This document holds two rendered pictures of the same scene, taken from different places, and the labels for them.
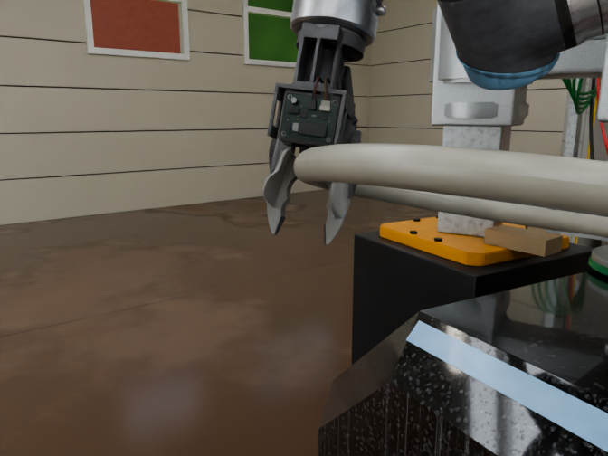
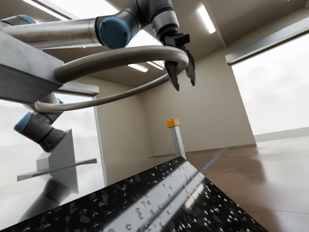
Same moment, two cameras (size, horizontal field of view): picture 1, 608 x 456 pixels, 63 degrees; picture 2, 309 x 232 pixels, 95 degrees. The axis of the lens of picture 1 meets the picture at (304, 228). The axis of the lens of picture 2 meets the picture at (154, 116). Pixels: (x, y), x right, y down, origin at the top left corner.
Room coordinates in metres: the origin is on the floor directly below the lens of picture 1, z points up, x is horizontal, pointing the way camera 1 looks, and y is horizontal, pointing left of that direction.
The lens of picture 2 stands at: (0.95, -0.28, 0.90)
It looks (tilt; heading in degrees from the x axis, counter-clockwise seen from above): 9 degrees up; 161
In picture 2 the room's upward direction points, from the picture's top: 12 degrees counter-clockwise
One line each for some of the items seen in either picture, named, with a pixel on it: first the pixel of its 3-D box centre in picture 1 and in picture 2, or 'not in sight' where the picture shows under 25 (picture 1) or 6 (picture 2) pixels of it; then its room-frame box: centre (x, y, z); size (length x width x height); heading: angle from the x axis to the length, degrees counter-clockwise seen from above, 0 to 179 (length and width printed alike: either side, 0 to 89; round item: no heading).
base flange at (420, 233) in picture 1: (470, 233); not in sight; (1.75, -0.60, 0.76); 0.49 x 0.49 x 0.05; 30
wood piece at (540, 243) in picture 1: (522, 239); not in sight; (1.51, -0.68, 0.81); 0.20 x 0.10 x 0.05; 38
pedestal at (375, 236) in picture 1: (461, 335); not in sight; (1.75, -0.60, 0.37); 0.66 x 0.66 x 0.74; 30
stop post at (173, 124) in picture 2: not in sight; (182, 164); (-0.64, 0.48, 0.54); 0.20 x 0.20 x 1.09; 30
